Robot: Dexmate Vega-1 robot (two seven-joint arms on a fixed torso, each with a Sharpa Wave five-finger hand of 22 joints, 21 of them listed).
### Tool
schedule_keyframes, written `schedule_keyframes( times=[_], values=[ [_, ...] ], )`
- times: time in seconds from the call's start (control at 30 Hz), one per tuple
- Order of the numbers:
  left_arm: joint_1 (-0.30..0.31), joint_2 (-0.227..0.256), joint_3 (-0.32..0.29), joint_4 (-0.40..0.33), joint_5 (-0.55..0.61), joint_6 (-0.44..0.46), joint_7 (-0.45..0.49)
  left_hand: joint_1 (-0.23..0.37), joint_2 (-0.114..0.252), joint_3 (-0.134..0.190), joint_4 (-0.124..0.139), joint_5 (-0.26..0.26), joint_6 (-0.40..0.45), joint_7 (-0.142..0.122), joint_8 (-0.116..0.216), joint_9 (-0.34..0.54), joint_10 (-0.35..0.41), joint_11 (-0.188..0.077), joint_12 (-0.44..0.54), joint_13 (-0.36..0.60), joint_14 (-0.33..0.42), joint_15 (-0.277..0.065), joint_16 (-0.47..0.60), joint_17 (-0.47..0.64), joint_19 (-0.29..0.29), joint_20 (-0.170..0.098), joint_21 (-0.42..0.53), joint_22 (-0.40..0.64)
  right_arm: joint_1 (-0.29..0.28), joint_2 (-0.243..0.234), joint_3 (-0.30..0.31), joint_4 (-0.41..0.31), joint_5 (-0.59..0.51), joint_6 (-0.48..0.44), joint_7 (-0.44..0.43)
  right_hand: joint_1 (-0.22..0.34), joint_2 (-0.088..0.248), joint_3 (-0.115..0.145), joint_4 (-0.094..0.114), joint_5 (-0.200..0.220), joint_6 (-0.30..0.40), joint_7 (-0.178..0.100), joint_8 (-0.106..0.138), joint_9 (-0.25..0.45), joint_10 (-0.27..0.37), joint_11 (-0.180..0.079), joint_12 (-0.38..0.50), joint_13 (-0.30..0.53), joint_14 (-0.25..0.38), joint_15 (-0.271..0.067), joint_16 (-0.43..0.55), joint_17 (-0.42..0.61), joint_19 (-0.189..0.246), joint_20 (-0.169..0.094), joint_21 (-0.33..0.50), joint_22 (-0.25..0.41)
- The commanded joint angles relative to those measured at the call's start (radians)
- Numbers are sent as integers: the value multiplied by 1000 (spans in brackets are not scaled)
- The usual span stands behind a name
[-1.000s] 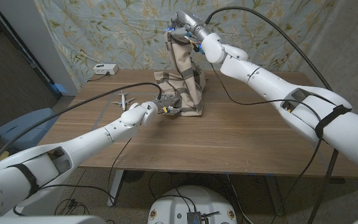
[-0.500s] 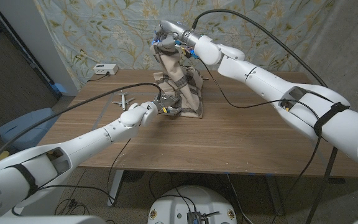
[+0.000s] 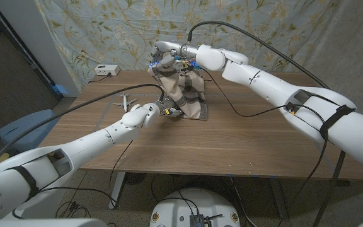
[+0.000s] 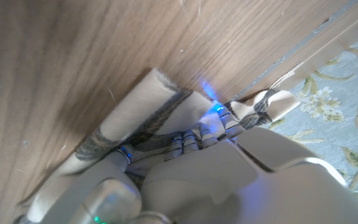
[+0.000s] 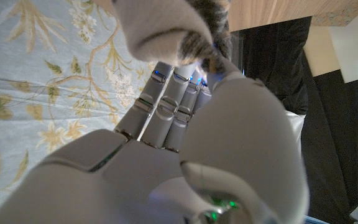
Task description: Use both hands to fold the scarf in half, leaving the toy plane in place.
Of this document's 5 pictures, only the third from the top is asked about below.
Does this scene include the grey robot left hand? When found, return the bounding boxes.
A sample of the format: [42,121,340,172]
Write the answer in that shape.
[156,96,184,119]

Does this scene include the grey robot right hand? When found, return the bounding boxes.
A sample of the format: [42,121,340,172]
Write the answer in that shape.
[149,40,183,72]

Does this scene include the beige plaid fringed scarf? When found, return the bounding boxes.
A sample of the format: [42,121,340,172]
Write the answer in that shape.
[147,55,208,122]

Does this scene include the white toy plane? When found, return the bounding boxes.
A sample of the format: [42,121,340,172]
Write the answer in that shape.
[113,91,137,113]

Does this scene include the white power strip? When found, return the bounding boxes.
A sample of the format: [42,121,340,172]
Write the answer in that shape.
[94,64,121,77]

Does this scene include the floral printed backdrop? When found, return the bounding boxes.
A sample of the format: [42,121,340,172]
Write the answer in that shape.
[35,0,340,92]

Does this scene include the grey tape strip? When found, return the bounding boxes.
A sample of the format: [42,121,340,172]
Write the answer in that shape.
[92,93,119,132]

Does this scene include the white table leg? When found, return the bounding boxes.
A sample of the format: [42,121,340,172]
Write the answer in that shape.
[108,172,127,209]

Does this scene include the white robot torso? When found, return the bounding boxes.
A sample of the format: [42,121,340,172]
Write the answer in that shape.
[149,187,241,227]

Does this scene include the small blue floor object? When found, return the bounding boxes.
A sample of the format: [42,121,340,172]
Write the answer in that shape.
[54,84,69,95]

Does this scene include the small black torso device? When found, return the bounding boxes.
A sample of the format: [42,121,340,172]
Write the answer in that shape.
[189,214,223,227]

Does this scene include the blue padded stool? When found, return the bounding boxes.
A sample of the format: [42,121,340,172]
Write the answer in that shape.
[0,109,59,155]

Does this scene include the grey table leg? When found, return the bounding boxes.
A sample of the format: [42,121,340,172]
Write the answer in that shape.
[269,178,289,219]

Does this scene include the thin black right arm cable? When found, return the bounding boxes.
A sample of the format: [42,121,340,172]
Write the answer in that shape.
[200,67,329,218]

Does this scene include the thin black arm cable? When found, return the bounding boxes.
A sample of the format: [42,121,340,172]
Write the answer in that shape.
[200,67,329,218]
[11,140,134,220]

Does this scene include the black power strip cord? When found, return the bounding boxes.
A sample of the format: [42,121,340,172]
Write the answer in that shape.
[88,74,112,84]

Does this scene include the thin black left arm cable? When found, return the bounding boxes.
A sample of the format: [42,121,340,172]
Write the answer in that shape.
[11,140,134,220]

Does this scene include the black torso cable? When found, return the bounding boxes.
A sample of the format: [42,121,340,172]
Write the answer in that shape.
[159,197,200,216]

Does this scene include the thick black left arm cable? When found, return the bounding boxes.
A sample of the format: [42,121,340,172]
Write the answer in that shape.
[0,83,165,178]

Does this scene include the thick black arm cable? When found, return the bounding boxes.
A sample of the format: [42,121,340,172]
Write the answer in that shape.
[187,20,330,90]
[0,83,165,178]

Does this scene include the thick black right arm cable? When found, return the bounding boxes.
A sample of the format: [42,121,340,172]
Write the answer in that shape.
[187,20,330,90]

